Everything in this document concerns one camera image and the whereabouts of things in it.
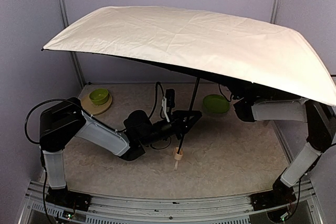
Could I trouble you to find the beige folding umbrella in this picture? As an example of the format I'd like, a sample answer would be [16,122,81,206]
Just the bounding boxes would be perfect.
[41,6,336,172]

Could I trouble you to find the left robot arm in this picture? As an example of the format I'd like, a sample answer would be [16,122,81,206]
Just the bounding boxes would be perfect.
[28,97,202,211]

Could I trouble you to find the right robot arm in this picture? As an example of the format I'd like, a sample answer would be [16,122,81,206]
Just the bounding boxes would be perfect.
[234,99,335,211]

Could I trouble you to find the green flat plate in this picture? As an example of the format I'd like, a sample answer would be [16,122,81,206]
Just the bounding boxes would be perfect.
[203,94,230,114]

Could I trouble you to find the lime green bowl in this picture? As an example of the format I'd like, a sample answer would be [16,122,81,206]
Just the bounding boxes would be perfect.
[89,88,109,105]

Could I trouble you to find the beige round plate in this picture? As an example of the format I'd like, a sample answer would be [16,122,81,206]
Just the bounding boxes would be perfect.
[81,94,112,115]

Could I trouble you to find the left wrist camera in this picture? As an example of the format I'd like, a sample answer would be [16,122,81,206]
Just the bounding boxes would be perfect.
[161,89,175,122]

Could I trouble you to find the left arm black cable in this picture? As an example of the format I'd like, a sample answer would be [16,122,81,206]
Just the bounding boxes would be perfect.
[149,81,165,120]

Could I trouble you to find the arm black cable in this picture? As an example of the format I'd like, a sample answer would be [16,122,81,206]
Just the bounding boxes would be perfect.
[218,83,234,103]
[149,81,165,120]

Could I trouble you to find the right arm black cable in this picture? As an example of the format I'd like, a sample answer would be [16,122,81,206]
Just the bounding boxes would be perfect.
[218,83,234,103]

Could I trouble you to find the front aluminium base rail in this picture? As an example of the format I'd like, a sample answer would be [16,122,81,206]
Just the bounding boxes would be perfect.
[15,180,325,223]

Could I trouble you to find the left aluminium frame post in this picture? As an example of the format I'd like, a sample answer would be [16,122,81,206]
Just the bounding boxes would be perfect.
[51,0,87,86]

